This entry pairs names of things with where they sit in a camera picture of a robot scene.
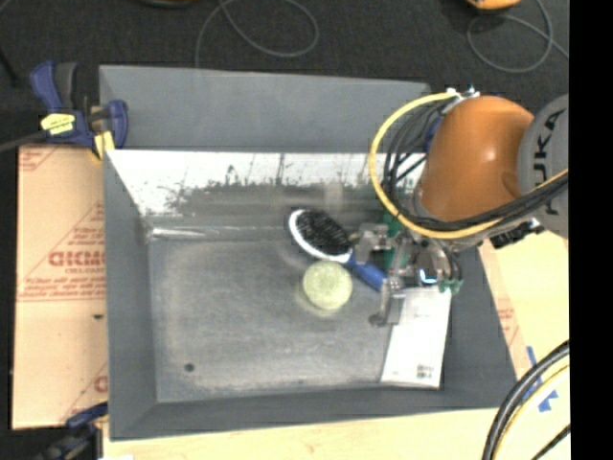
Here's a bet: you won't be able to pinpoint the white flat box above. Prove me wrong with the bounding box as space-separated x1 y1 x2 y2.
379 287 454 390

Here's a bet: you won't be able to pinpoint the black cylinder on white bracket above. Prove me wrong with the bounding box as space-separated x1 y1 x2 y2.
488 218 546 250

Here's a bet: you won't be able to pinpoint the blue and white hairbrush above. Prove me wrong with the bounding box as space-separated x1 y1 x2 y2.
287 208 389 292

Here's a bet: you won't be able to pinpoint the yellow-green ball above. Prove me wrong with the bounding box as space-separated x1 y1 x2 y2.
301 261 354 312

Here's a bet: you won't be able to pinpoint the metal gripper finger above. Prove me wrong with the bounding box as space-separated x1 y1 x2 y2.
352 222 390 265
368 277 406 328

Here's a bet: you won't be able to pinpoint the brown cardboard board red print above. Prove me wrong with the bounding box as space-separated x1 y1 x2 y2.
11 143 532 431

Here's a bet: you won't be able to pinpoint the grey metal bin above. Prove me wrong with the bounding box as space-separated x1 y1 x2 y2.
98 64 519 441

